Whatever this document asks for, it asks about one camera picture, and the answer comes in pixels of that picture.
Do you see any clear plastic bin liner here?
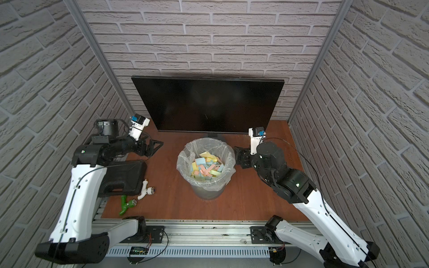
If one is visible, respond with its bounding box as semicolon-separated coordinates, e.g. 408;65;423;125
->
177;137;237;192

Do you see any mesh waste bin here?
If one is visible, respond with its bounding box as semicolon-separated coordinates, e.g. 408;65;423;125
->
189;137;233;201

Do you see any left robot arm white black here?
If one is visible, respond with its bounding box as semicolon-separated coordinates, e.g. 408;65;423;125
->
35;114;163;265

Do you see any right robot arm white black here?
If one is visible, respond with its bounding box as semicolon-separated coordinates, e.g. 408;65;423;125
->
234;142;380;268

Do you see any pile of coloured sticky notes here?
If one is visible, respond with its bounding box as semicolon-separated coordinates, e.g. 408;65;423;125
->
190;151;226;182

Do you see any black AOC monitor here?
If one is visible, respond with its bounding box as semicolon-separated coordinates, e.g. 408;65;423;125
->
131;75;285;134

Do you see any white plastic pipe fitting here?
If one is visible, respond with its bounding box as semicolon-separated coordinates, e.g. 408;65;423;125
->
137;180;155;201

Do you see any green plastic fitting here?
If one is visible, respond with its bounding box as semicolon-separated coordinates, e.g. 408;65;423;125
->
119;195;137;216

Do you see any right small electronics board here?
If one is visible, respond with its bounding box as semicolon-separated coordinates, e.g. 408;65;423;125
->
269;247;286;265

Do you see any small electronics board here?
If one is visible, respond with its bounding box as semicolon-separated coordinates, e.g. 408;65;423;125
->
127;246;150;265
269;247;286;265

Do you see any left small electronics board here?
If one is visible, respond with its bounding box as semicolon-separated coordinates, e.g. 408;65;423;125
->
127;246;150;265

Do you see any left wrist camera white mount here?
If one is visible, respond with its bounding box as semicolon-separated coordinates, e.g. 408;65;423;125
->
128;114;150;141

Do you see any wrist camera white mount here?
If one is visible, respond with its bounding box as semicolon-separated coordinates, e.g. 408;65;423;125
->
249;127;266;155
128;114;150;141

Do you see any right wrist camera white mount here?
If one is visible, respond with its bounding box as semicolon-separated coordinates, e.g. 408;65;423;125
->
249;127;266;155

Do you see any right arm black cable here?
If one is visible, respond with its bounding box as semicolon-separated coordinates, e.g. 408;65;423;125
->
264;137;378;268

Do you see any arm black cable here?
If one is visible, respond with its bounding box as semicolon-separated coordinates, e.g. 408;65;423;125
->
50;157;151;268
264;137;378;268

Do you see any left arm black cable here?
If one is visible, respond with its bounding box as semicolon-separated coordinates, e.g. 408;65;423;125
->
50;157;151;268

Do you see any aluminium corner frame post right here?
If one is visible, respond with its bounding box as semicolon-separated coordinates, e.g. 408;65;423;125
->
288;0;353;125

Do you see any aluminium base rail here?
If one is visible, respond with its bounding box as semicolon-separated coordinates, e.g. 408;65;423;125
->
56;197;356;268

